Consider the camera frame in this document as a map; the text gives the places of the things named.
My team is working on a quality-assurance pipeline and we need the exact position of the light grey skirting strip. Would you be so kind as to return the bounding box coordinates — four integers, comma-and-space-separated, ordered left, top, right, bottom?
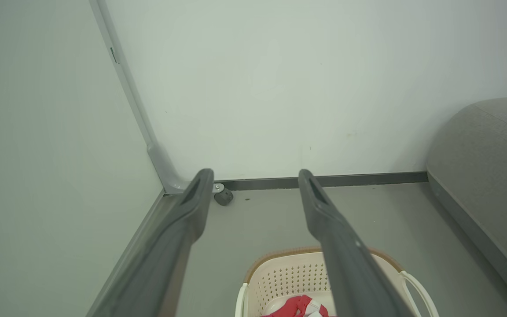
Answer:
85, 189, 179, 317

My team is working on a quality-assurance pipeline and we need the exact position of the grey metal partition frame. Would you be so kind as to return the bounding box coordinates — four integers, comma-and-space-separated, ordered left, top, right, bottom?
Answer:
89, 0, 226, 195

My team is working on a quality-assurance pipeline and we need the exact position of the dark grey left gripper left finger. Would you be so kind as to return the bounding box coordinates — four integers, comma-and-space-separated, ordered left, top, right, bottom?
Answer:
87, 168, 215, 317

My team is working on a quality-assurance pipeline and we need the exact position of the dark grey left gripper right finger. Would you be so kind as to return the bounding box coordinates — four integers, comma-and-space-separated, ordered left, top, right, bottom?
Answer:
298, 169, 416, 317

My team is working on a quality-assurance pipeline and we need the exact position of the black caster wheel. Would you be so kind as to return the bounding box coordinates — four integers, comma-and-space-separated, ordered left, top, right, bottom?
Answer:
213, 188, 235, 207

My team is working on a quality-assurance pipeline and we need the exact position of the red cloth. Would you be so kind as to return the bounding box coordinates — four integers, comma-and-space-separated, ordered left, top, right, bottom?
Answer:
260, 295, 330, 317

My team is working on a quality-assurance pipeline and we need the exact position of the dark baseboard strip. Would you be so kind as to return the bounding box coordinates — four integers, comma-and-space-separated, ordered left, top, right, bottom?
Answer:
222, 171, 429, 191

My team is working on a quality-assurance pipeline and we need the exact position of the grey fabric sofa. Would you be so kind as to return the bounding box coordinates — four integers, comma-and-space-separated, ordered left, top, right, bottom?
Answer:
427, 96, 507, 316

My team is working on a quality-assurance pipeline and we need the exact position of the cream perforated laundry basket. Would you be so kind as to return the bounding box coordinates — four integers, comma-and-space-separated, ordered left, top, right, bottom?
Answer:
235, 246, 440, 317

